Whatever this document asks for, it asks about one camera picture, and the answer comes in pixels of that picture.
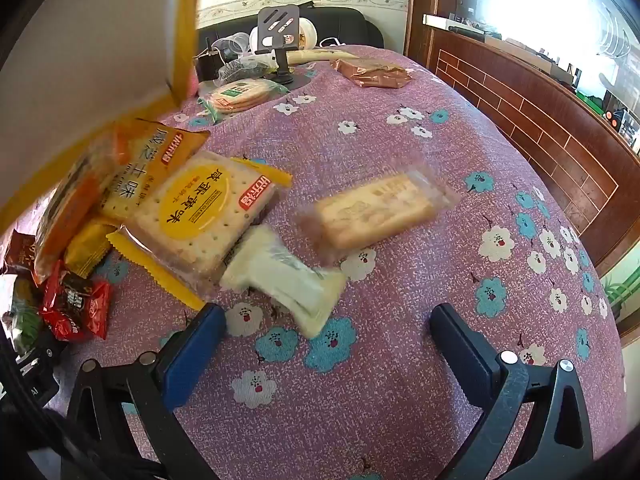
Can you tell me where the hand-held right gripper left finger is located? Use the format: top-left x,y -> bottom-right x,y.
65,302 -> 228,480

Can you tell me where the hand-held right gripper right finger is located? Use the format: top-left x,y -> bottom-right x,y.
430,302 -> 596,480

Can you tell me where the white green snack packet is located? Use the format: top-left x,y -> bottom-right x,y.
220,225 -> 348,338

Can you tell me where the gold foil snack packet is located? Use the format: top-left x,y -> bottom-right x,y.
65,220 -> 118,278

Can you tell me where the clear cracker packet yellow circle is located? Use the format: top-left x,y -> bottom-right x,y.
107,156 -> 293,311

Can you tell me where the small clear biscuit packet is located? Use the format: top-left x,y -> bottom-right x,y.
295,167 -> 461,263

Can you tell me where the orange cracker packet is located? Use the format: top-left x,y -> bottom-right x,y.
97,119 -> 211,221

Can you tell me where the yellow cardboard box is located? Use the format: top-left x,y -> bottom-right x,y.
0,0 -> 208,231

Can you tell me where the dark red snack packet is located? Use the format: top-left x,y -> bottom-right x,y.
2,230 -> 38,276

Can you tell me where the orange printed snack packet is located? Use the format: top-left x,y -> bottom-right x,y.
32,125 -> 131,286

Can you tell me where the purple floral cloth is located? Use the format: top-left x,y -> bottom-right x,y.
47,45 -> 628,480

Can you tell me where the brown wooden panel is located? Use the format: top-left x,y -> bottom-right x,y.
405,0 -> 640,276

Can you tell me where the round rice cracker pack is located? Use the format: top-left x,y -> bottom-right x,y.
197,77 -> 288,123

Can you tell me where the small black container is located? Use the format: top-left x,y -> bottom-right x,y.
195,50 -> 223,81

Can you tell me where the clear plastic bag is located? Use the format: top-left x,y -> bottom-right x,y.
217,57 -> 278,86

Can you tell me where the brown snack packet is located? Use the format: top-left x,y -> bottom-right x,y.
332,57 -> 413,90

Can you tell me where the clear plastic cup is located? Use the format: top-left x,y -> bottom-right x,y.
215,32 -> 251,63

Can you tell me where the beige wooden stick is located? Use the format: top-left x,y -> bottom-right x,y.
287,47 -> 361,66

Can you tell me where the white shelf board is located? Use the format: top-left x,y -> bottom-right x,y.
422,14 -> 488,36

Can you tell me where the white cup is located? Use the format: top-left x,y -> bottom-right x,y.
249,17 -> 321,56

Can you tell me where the black phone stand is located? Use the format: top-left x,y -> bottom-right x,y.
255,5 -> 301,86

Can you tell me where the black sofa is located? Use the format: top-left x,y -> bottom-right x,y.
197,7 -> 385,81

